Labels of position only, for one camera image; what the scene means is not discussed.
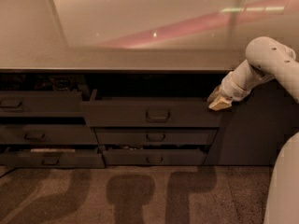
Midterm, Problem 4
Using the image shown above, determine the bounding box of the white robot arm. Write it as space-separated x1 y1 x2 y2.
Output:
207 36 299 224

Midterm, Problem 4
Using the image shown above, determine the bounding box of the grey drawer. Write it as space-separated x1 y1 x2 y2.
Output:
0 91 82 118
0 148 106 168
103 149 206 166
0 124 98 145
80 90 222 128
95 128 218 147

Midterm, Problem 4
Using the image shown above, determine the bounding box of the grey cabinet side panel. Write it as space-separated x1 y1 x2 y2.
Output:
205 81 299 166

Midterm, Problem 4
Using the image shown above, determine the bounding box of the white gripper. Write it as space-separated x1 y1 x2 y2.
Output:
207 72 250 111

